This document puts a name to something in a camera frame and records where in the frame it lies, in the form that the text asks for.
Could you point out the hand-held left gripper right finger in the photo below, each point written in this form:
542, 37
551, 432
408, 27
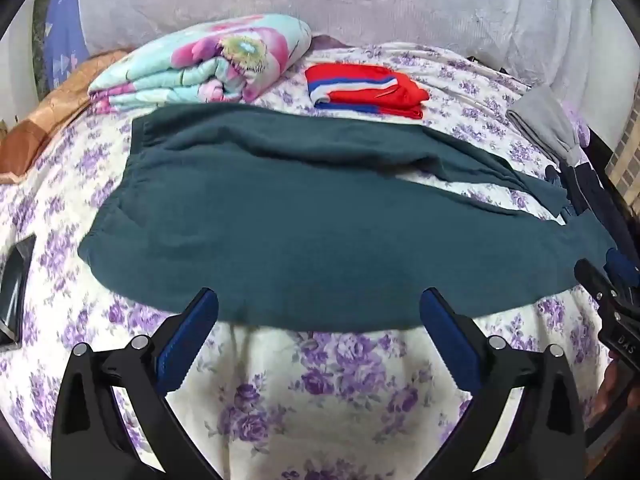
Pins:
447, 332

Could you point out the purple floral bed sheet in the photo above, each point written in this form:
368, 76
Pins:
320, 400

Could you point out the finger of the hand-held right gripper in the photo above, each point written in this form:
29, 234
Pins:
625, 267
595, 280

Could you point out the dark navy garment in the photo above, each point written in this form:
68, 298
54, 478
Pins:
595, 195

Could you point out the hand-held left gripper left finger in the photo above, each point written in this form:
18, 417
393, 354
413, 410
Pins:
192, 332

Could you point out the lavender headboard cushion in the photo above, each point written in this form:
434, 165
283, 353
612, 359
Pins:
350, 0

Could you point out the black phone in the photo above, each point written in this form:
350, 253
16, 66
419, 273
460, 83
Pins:
15, 290

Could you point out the dark teal pants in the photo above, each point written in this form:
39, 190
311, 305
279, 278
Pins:
280, 220

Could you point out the folded floral blanket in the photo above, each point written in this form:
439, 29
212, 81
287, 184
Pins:
200, 65

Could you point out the grey garment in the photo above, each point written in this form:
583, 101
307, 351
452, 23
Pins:
542, 120

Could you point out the folded red striped garment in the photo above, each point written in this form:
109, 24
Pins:
360, 87

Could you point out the person's right hand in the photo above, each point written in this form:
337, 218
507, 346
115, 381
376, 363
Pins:
610, 390

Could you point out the blue patterned cloth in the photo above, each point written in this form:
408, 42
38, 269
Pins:
62, 25

